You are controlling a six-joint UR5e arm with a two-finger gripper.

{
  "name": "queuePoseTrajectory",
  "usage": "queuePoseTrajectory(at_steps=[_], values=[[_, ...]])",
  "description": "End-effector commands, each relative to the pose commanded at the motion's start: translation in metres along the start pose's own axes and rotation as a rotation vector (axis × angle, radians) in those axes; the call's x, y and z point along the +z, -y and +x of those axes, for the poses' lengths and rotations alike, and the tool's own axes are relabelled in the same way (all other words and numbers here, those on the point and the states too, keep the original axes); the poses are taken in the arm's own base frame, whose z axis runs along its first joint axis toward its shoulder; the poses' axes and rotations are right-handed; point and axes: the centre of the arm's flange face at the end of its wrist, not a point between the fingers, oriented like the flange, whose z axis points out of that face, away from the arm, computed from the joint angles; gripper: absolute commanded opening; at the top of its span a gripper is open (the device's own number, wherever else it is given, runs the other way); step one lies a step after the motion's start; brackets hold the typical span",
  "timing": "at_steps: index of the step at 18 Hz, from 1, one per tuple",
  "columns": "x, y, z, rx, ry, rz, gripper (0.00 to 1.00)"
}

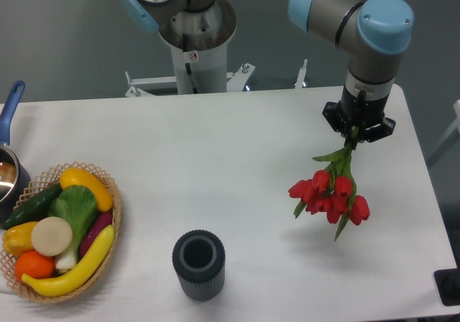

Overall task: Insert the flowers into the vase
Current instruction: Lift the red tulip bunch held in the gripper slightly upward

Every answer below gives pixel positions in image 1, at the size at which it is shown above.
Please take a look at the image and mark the green bok choy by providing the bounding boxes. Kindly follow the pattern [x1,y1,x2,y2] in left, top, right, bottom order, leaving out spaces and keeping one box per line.
[47,185,97,273]

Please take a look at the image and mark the woven wicker basket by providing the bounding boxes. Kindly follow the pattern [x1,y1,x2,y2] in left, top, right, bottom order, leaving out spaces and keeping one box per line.
[1,162,121,303]

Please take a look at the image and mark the red tulip bouquet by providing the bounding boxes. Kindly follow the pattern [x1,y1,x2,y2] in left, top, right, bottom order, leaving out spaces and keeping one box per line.
[288,126,371,239]

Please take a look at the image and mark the dark grey ribbed vase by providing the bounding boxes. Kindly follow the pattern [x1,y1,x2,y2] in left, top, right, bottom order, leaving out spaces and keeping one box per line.
[172,229,226,302]

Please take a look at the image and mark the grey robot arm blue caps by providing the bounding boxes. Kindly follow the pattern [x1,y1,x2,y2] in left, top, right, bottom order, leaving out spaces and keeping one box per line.
[120,0,414,146]

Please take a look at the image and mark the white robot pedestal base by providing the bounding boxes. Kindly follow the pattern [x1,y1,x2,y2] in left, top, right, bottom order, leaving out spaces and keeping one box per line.
[121,0,255,94]

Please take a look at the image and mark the black device at table edge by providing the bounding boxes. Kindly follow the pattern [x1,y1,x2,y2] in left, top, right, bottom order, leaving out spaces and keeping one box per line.
[433,268,459,306]

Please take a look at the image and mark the green cucumber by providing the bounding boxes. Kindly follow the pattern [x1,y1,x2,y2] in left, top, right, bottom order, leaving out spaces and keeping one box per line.
[1,184,63,230]

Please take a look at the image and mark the yellow banana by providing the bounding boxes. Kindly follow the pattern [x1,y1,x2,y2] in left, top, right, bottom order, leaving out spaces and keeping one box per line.
[22,225,115,298]

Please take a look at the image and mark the yellow bell pepper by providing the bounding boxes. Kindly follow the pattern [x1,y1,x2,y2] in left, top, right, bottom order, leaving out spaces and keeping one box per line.
[2,221,38,257]

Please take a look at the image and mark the white frame at right edge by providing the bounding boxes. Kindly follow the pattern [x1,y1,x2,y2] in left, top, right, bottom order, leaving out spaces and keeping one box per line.
[425,100,459,168]

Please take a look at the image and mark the beige round disc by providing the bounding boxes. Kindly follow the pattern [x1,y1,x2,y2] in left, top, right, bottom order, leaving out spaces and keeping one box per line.
[31,216,73,257]

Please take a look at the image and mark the yellow squash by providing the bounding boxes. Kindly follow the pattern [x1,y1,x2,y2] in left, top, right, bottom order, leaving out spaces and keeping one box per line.
[59,167,114,212]

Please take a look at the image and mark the orange fruit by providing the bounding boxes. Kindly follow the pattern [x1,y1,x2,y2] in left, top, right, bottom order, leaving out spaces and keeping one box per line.
[14,250,55,282]

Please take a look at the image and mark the purple eggplant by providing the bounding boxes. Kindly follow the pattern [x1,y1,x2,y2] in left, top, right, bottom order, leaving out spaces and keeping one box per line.
[78,211,113,258]

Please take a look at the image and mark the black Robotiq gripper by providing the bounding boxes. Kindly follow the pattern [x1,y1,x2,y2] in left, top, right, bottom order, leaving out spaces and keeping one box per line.
[322,87,396,147]

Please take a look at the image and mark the blue handled saucepan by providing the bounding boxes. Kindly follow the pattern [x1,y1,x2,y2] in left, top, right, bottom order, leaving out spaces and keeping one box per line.
[1,80,30,222]

